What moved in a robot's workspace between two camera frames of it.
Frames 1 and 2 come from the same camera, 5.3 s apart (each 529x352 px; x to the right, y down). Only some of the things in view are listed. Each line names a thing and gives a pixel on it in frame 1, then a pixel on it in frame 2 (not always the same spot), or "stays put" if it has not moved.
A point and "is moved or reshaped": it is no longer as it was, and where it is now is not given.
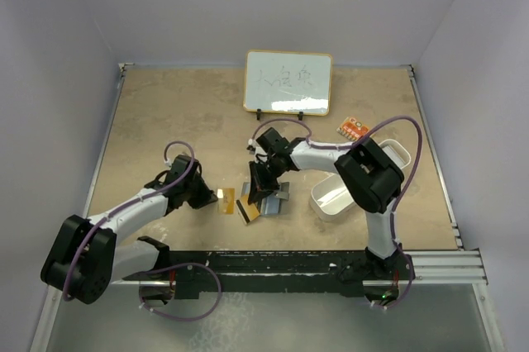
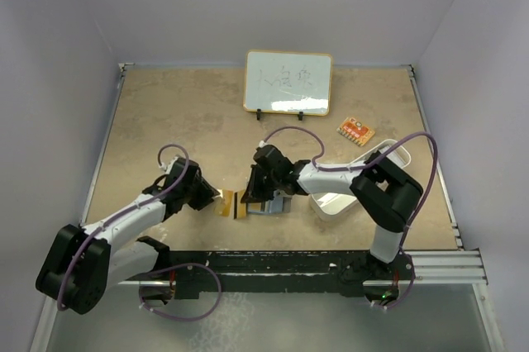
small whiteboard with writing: [288, 83] stays put
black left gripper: [206, 197] stays put
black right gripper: [259, 187] -> [254, 193]
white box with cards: [397, 152] stays put
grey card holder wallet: [274, 203] is moved or reshaped
